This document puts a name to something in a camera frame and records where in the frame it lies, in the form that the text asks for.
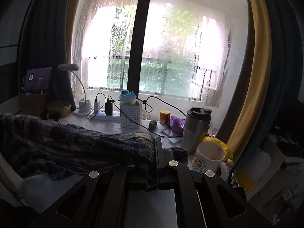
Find purple screen tablet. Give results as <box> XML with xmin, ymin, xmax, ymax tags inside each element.
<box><xmin>23</xmin><ymin>67</ymin><xmax>52</xmax><ymax>93</ymax></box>

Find teal curtain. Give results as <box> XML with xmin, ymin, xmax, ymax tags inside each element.
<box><xmin>17</xmin><ymin>0</ymin><xmax>76</xmax><ymax>110</ymax></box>

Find tan lidded container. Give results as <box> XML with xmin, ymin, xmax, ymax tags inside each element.
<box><xmin>46</xmin><ymin>101</ymin><xmax>72</xmax><ymax>118</ymax></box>

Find black power adapter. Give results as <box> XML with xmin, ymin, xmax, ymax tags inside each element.
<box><xmin>105</xmin><ymin>98</ymin><xmax>113</xmax><ymax>116</ymax></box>

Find white desk lamp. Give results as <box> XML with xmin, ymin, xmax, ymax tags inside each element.
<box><xmin>58</xmin><ymin>63</ymin><xmax>92</xmax><ymax>116</ymax></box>

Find black cable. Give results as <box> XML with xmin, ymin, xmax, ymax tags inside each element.
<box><xmin>85</xmin><ymin>93</ymin><xmax>187</xmax><ymax>138</ymax></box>

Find stainless steel tumbler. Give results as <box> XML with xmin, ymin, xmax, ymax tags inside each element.
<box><xmin>181</xmin><ymin>107</ymin><xmax>212</xmax><ymax>154</ymax></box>

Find white bear mug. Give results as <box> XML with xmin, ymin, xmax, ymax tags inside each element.
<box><xmin>191</xmin><ymin>142</ymin><xmax>230</xmax><ymax>181</ymax></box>

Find white power strip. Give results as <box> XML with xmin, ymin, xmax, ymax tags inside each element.
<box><xmin>88</xmin><ymin>110</ymin><xmax>120</xmax><ymax>122</ymax></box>

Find gold curtain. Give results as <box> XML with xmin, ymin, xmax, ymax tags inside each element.
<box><xmin>216</xmin><ymin>0</ymin><xmax>272</xmax><ymax>160</ymax></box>

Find blue white packet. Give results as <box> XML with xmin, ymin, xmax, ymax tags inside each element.
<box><xmin>120</xmin><ymin>90</ymin><xmax>137</xmax><ymax>105</ymax></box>

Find yellow object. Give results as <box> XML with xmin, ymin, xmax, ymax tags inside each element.
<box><xmin>202</xmin><ymin>137</ymin><xmax>233</xmax><ymax>160</ymax></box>

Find white charger plug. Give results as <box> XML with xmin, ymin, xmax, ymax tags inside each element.
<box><xmin>93</xmin><ymin>98</ymin><xmax>101</xmax><ymax>114</ymax></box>

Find navy plaid pants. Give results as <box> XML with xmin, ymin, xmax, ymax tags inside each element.
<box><xmin>0</xmin><ymin>113</ymin><xmax>188</xmax><ymax>191</ymax></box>

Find white perforated basket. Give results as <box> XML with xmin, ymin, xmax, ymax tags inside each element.
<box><xmin>120</xmin><ymin>100</ymin><xmax>142</xmax><ymax>129</ymax></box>

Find small green plant ball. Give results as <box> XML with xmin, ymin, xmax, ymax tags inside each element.
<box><xmin>148</xmin><ymin>120</ymin><xmax>157</xmax><ymax>131</ymax></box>

